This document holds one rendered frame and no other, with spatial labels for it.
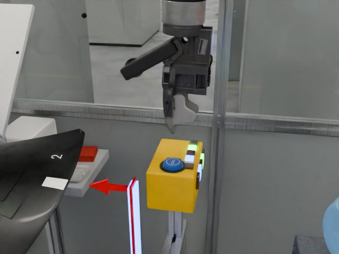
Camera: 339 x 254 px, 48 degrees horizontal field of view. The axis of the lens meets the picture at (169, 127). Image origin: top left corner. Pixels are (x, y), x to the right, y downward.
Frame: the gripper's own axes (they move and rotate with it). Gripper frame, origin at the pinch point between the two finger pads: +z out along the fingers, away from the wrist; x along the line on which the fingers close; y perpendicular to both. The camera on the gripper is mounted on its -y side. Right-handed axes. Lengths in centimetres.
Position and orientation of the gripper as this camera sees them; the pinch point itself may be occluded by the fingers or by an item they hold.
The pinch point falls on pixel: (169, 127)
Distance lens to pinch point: 74.8
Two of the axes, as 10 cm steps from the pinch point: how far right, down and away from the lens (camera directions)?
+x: 1.8, -4.3, 8.8
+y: 9.8, 0.9, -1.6
